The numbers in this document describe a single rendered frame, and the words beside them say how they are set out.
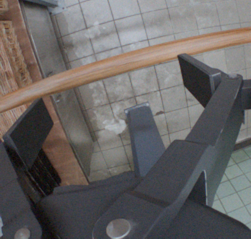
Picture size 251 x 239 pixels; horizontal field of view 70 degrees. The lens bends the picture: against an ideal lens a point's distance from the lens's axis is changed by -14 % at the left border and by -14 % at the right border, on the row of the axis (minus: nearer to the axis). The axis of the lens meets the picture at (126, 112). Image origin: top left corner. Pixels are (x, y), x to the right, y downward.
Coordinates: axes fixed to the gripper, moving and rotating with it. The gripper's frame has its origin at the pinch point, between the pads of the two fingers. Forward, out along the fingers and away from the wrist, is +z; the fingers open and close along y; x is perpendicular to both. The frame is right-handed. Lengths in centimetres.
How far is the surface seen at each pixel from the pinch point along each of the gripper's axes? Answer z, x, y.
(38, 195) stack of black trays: 48, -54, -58
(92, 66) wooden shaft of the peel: 14.3, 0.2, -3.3
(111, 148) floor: 131, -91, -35
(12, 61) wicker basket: 64, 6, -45
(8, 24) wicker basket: 71, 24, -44
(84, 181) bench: 73, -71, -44
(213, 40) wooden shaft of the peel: 14.7, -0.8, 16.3
